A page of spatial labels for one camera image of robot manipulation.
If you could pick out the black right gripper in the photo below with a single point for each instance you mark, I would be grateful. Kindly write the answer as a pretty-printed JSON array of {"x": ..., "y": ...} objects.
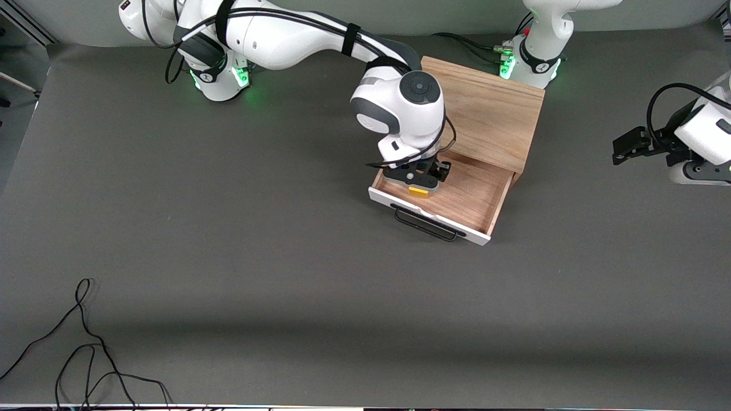
[{"x": 439, "y": 169}]

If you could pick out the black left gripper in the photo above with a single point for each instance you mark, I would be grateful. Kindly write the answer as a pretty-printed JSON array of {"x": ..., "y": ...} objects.
[{"x": 668, "y": 138}]

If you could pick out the yellow cube block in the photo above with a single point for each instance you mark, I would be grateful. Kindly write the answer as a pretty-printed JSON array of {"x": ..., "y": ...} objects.
[{"x": 418, "y": 192}]

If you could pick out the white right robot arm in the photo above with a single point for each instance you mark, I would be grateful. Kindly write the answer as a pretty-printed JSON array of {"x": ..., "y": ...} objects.
[{"x": 285, "y": 40}]

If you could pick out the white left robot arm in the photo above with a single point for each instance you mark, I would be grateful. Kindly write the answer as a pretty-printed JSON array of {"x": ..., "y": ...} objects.
[{"x": 542, "y": 34}]

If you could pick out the wooden drawer cabinet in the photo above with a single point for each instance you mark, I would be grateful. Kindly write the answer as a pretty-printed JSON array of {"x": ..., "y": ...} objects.
[{"x": 491, "y": 108}]

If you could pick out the thin white rod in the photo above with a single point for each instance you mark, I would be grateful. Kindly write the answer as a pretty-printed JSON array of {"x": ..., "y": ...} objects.
[{"x": 20, "y": 83}]

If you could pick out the aluminium frame rail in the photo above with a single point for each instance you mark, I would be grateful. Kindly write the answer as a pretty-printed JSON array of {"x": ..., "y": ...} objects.
[{"x": 34, "y": 28}]

